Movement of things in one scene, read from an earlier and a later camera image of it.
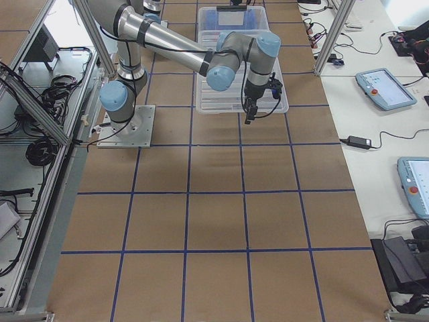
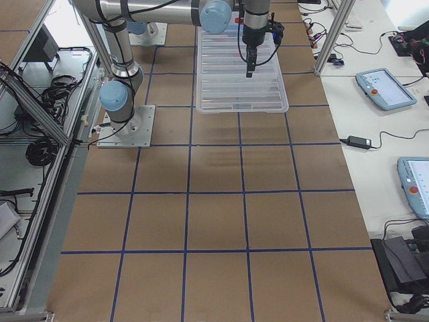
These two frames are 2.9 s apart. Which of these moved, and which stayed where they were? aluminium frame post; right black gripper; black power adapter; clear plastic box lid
Moved: right black gripper
Stayed: black power adapter; aluminium frame post; clear plastic box lid
